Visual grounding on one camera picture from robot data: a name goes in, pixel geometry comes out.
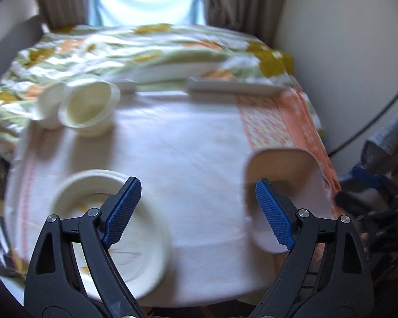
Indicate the white cup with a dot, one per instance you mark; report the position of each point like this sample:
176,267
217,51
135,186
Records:
48,106

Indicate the white rectangular tray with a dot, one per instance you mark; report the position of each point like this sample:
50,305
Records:
282,169

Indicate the cream bowl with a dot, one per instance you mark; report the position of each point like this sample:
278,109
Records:
89,106

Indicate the floral striped blanket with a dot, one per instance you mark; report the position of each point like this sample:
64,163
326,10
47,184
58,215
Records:
96,53

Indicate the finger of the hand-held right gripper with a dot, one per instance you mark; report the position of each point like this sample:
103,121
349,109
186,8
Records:
364,177

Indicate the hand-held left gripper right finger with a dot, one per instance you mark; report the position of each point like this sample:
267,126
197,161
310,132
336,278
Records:
273,215

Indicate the grey bed headboard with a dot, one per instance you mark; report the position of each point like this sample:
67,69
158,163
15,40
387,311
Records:
10,36

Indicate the white duck print plate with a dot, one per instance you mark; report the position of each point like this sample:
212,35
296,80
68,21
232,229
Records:
86,195

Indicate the white towel table cover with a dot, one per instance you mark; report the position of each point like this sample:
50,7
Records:
172,152

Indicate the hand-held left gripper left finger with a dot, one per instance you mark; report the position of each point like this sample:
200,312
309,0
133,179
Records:
122,210

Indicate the white round plate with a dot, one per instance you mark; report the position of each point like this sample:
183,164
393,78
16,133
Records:
154,271

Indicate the orange patterned cloth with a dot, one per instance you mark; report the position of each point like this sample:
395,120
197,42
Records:
278,122

